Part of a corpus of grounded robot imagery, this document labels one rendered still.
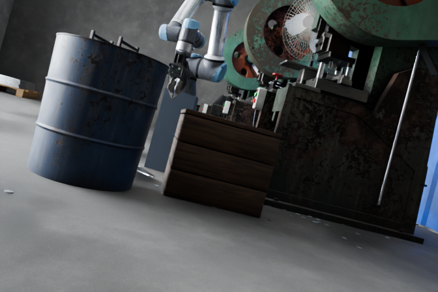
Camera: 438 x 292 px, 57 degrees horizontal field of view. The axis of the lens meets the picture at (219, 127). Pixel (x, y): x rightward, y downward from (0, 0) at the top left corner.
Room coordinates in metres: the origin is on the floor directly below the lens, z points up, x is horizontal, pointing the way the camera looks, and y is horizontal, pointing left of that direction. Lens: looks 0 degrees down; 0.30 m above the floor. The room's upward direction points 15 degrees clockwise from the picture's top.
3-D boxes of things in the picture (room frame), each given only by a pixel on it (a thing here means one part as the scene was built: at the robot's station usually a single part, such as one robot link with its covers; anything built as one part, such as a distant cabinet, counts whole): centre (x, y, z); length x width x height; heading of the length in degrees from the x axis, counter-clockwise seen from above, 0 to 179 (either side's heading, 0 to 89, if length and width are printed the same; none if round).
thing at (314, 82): (2.35, -0.55, 0.68); 0.45 x 0.30 x 0.06; 7
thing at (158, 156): (2.29, 0.25, 0.23); 0.18 x 0.18 x 0.45; 0
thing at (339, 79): (2.18, -0.57, 0.76); 0.17 x 0.06 x 0.10; 7
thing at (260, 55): (4.11, -0.71, 0.87); 1.53 x 0.99 x 1.74; 95
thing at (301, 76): (2.33, -0.38, 0.72); 0.25 x 0.14 x 0.14; 97
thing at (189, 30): (1.81, 0.24, 0.69); 0.09 x 0.08 x 0.11; 165
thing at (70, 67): (1.50, 0.45, 0.24); 0.42 x 0.42 x 0.48
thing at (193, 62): (2.29, 0.24, 0.62); 0.13 x 0.12 x 0.14; 75
